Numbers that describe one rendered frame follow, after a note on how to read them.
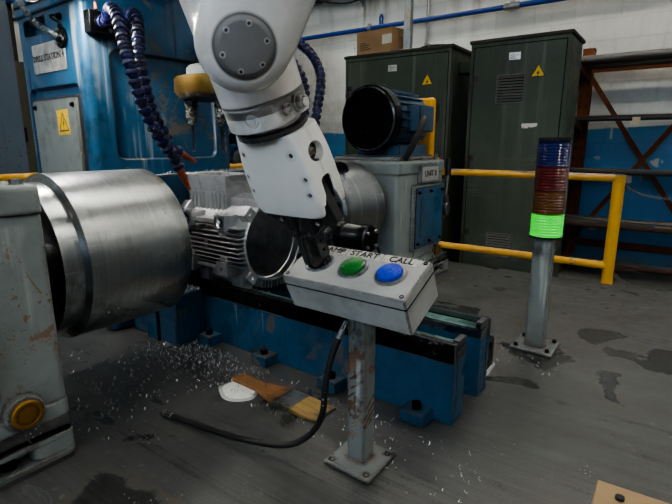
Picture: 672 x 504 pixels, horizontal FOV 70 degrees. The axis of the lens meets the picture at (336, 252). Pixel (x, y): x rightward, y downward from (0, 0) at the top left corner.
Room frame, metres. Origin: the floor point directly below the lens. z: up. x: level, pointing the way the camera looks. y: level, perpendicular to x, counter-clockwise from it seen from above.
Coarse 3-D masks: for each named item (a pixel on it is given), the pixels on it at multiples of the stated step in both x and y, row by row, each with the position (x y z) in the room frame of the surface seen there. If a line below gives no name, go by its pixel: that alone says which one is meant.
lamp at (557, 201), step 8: (536, 192) 0.91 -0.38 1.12; (544, 192) 0.90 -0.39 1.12; (552, 192) 0.89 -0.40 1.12; (560, 192) 0.89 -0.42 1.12; (536, 200) 0.91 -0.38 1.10; (544, 200) 0.90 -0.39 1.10; (552, 200) 0.89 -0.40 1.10; (560, 200) 0.89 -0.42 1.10; (536, 208) 0.91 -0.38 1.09; (544, 208) 0.89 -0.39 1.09; (552, 208) 0.89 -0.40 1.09; (560, 208) 0.89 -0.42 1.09
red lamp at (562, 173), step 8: (536, 168) 0.92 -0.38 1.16; (544, 168) 0.90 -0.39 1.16; (552, 168) 0.89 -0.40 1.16; (560, 168) 0.89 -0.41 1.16; (568, 168) 0.90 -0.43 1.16; (536, 176) 0.92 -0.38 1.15; (544, 176) 0.90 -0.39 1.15; (552, 176) 0.89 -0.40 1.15; (560, 176) 0.89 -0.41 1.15; (568, 176) 0.90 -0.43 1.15; (536, 184) 0.91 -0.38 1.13; (544, 184) 0.90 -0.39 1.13; (552, 184) 0.89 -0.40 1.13; (560, 184) 0.89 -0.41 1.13
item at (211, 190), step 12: (192, 180) 1.01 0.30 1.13; (204, 180) 0.99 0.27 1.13; (216, 180) 0.97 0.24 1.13; (228, 180) 0.96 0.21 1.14; (240, 180) 0.98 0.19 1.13; (192, 192) 1.01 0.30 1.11; (204, 192) 0.99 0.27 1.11; (216, 192) 0.97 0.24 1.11; (228, 192) 0.96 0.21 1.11; (240, 192) 0.98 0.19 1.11; (204, 204) 0.99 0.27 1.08; (216, 204) 0.97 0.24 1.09; (228, 204) 0.95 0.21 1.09
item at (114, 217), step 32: (64, 192) 0.66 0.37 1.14; (96, 192) 0.69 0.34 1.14; (128, 192) 0.72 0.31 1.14; (160, 192) 0.76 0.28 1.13; (64, 224) 0.63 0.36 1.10; (96, 224) 0.65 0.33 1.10; (128, 224) 0.68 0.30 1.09; (160, 224) 0.72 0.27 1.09; (64, 256) 0.61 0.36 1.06; (96, 256) 0.63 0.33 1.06; (128, 256) 0.67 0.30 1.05; (160, 256) 0.71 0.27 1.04; (64, 288) 0.61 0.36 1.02; (96, 288) 0.63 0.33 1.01; (128, 288) 0.67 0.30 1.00; (160, 288) 0.72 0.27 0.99; (64, 320) 0.63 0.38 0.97; (96, 320) 0.65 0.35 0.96; (128, 320) 0.74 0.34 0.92
